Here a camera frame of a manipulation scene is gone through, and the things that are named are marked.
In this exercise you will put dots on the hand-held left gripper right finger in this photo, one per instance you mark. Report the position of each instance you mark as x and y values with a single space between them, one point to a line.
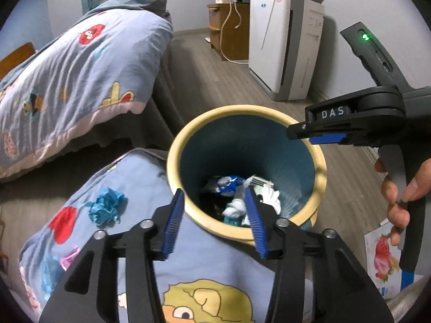
256 225

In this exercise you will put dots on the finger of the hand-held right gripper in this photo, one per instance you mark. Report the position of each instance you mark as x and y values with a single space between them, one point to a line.
328 139
303 130

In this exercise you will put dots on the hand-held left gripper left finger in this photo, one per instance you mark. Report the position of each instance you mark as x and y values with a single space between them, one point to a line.
173 223

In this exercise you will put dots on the blue face mask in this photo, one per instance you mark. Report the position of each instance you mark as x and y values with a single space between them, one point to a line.
234 221

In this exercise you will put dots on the white tissue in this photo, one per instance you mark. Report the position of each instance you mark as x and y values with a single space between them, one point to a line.
269 200

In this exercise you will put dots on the white green medicine box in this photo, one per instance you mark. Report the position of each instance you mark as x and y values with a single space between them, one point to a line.
264 188

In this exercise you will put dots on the black plastic bag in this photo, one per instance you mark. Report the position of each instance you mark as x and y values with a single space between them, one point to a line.
210 195

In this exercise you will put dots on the blue white wet wipes packet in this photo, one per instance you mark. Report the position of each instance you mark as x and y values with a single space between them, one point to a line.
232 182

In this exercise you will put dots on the blue bin yellow rim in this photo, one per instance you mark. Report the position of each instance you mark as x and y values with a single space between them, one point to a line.
242 141

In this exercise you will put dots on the blue paper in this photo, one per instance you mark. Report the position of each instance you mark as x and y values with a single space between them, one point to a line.
106 207

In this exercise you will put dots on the person's right hand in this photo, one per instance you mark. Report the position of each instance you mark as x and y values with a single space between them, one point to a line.
395 215

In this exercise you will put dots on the printed blue pillow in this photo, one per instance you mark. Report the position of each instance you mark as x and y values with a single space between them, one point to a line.
202 276

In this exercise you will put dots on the white air purifier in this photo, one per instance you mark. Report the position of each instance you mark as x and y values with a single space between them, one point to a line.
269 40

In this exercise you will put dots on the wooden cabinet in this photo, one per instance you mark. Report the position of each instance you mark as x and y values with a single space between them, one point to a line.
232 33

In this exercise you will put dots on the strawberry printed box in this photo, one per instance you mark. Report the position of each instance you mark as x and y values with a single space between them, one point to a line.
384 255

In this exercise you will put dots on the printed blue duvet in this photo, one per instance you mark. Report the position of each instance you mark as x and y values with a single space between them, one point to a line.
84 74

